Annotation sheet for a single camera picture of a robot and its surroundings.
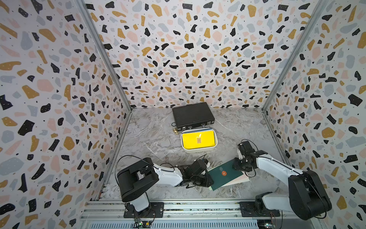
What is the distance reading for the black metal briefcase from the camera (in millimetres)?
1076

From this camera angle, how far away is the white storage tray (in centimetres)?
96

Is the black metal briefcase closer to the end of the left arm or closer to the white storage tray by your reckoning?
the white storage tray
